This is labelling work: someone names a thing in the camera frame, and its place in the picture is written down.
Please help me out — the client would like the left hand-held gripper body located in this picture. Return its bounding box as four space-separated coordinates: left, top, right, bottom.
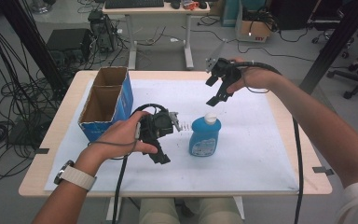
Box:
136 107 182 146

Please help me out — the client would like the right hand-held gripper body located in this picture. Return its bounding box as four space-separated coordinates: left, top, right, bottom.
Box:
205 40 242 84

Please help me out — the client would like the blue cardboard box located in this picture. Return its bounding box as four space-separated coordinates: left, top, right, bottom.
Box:
77 65 134 143

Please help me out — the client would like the blue bottle with white cap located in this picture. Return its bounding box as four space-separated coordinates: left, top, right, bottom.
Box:
188 112 223 158

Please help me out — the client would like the person's right hand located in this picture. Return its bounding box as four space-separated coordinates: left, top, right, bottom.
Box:
226 56 281 94

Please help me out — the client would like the person's left hand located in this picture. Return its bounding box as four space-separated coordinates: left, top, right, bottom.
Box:
83 110 158 163

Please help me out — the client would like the open brown cardboard box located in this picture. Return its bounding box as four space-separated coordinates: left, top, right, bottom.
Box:
234 6 278 44

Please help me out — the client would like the tall blue box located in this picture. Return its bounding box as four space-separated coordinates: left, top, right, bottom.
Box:
220 0 241 28

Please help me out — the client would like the person's left leg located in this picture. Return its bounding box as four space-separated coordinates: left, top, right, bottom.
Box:
138 198 182 224

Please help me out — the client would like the person's leg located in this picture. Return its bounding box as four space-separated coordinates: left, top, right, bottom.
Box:
197 197 244 224
138 198 182 224

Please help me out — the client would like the white table leg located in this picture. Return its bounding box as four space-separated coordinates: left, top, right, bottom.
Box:
105 196 123 222
232 195 246 221

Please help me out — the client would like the small orange object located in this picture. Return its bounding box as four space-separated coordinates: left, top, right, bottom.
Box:
182 0 200 11

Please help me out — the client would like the person's right leg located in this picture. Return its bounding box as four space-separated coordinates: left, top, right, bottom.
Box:
197 197 244 224

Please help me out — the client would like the white desk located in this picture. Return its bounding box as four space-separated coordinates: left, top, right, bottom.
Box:
102 1 212 71

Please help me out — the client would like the black computer tower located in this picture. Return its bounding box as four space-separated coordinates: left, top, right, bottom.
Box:
87 9 119 54

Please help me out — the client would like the black keyboard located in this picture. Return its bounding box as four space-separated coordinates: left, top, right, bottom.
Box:
103 0 165 9

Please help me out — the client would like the black metal stand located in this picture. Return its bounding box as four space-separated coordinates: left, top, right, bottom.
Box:
0 0 70 98
298 0 358 95

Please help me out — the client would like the black equipment box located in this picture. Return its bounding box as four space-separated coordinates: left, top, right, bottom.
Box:
45 28 93 65

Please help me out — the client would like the thin grey right wrist cord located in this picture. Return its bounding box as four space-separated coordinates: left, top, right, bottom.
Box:
242 72 271 94

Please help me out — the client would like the thin grey wrist cord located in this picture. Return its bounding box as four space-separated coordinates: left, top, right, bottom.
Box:
242 72 271 94
88 139 140 161

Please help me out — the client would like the long black floor cable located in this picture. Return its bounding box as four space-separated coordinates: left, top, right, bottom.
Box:
181 24 316 63

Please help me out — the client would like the thin grey left wrist cord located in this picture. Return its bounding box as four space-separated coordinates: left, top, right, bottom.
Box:
88 139 140 161

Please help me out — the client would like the left hand-held gripper black cable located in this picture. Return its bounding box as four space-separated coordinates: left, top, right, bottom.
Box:
111 103 169 224

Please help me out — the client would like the hand-held gripper black cable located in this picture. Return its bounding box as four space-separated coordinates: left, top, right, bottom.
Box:
111 103 169 224
241 61 305 224

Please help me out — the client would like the wristwatch with white strap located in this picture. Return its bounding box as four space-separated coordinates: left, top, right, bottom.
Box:
53 160 98 191

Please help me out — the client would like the right hand-held gripper black cable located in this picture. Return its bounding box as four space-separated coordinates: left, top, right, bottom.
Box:
241 61 305 224

